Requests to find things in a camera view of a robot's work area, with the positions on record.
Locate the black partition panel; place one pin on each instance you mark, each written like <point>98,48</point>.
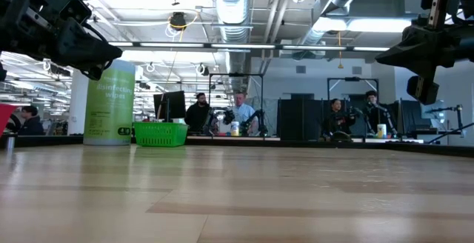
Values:
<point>296,119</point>

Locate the green disinfecting wipes canister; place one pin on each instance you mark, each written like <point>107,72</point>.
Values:
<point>110,106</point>

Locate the background black rig frame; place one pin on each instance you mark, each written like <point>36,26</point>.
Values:
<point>237,74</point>
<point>352,78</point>

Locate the person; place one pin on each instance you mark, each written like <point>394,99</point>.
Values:
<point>197,115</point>
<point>31,124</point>
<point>337,119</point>
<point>244,113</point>
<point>374,109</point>

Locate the grey computer monitor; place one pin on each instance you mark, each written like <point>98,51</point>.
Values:
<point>433,111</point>

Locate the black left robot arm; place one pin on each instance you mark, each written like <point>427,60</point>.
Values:
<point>2,72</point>

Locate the black aluminium table frame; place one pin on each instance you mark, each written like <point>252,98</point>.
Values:
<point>352,144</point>

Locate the narrow green plastic basket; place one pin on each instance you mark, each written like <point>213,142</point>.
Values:
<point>161,133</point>

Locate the background black robot arm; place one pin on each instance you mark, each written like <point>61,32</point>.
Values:
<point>450,109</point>
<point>255,120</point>
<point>222,119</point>

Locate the white bottle with yellow label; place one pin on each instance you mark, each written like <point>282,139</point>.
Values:
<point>235,129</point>

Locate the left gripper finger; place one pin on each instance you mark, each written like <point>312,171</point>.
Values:
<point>85,37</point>
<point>89,61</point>

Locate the long LED light bar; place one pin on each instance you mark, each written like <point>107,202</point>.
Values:
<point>237,45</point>

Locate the short silver metal post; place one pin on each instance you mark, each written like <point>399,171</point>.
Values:
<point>10,142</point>

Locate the white pillar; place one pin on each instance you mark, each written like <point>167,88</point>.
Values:
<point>77,102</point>

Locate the black ceiling fixture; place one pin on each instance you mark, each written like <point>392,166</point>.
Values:
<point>177,20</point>

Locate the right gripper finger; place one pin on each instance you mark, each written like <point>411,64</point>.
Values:
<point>426,41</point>
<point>426,69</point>

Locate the black computer monitor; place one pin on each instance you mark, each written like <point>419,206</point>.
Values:
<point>170,104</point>

